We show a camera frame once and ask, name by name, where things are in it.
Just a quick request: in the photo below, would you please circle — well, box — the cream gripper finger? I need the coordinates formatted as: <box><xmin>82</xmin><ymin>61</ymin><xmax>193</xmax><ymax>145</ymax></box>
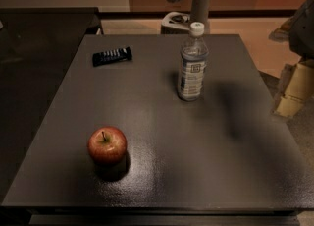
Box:
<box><xmin>273</xmin><ymin>58</ymin><xmax>314</xmax><ymax>118</ymax></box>

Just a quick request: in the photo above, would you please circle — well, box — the clear blue-label plastic bottle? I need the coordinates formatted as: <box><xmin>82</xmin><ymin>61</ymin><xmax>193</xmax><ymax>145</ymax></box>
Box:
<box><xmin>177</xmin><ymin>22</ymin><xmax>209</xmax><ymax>101</ymax></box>

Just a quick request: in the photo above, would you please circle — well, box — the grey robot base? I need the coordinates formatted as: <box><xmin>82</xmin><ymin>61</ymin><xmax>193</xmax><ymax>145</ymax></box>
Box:
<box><xmin>161</xmin><ymin>12</ymin><xmax>189</xmax><ymax>34</ymax></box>

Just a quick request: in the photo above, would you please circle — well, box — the red apple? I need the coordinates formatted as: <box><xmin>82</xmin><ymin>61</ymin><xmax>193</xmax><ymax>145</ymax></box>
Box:
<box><xmin>87</xmin><ymin>126</ymin><xmax>128</xmax><ymax>166</ymax></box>

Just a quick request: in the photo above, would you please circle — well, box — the black snack bar wrapper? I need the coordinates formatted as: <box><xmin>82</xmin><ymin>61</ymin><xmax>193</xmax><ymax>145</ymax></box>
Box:
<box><xmin>92</xmin><ymin>47</ymin><xmax>132</xmax><ymax>67</ymax></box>

